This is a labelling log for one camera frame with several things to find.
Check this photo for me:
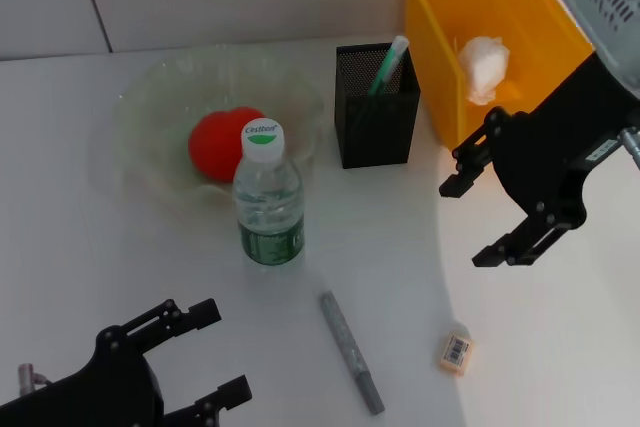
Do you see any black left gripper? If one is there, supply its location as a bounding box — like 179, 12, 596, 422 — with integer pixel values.
0, 298, 253, 427

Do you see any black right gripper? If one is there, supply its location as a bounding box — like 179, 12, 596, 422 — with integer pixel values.
438, 51, 640, 268

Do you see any grey marker pen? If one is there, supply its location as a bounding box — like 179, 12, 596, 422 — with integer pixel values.
318, 289, 387, 416

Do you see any small beige eraser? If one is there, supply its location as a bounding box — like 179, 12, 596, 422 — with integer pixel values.
438, 330, 475, 374

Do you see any clear water bottle green label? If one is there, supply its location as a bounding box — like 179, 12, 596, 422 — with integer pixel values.
232, 118, 306, 268

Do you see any white paper ball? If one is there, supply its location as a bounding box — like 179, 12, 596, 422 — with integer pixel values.
457, 35, 511, 107

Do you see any green and white pen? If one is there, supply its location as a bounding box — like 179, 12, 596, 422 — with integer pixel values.
367, 35, 410, 97

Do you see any red-orange fruit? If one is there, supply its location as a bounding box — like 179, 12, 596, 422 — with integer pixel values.
188, 106, 269, 183

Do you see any black mesh pen holder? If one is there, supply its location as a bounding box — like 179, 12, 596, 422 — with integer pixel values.
333, 41, 421, 169

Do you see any wavy clear glass fruit bowl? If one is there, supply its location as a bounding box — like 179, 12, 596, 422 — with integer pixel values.
112, 44, 326, 198

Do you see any yellow plastic bin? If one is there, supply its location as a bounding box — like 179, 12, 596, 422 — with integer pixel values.
402, 0, 596, 161

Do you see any left gripper cable with plug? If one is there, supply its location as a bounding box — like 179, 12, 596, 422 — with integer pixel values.
18, 363, 51, 393

